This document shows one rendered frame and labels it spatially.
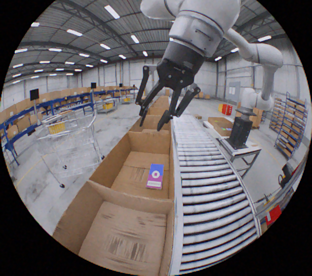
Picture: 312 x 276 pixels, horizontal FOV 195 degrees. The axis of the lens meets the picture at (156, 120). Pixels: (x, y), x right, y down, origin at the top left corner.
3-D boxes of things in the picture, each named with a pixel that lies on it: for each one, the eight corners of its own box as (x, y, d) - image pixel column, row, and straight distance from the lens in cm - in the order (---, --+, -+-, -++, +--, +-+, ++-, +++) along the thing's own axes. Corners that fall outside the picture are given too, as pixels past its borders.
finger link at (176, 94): (175, 72, 22) (181, 73, 22) (167, 110, 27) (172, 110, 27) (178, 78, 18) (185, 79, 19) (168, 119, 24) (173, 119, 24)
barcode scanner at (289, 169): (278, 172, 78) (288, 159, 74) (284, 186, 78) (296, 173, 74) (275, 175, 72) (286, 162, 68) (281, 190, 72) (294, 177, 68)
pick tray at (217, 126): (240, 135, 164) (242, 130, 161) (221, 136, 140) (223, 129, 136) (230, 128, 183) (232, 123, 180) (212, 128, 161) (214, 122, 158)
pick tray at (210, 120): (231, 127, 189) (232, 122, 186) (214, 127, 166) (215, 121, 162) (223, 121, 209) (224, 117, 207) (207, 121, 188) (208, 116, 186)
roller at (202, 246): (255, 218, 84) (250, 222, 88) (173, 245, 59) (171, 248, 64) (258, 221, 83) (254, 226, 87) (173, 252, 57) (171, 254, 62)
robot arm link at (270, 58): (256, 97, 135) (271, 102, 137) (254, 110, 127) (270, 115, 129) (252, 38, 79) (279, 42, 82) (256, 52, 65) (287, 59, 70)
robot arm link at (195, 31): (233, 38, 19) (218, 66, 17) (209, 38, 27) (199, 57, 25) (183, 4, 16) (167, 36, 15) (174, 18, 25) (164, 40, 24)
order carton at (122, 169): (168, 214, 45) (175, 201, 29) (103, 199, 52) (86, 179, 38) (169, 154, 66) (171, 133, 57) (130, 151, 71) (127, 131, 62)
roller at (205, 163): (226, 165, 102) (228, 161, 99) (173, 167, 82) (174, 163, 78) (224, 161, 104) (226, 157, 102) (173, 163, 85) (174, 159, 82)
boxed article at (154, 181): (163, 166, 57) (163, 164, 56) (161, 190, 48) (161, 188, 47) (151, 165, 58) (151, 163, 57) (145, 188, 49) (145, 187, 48)
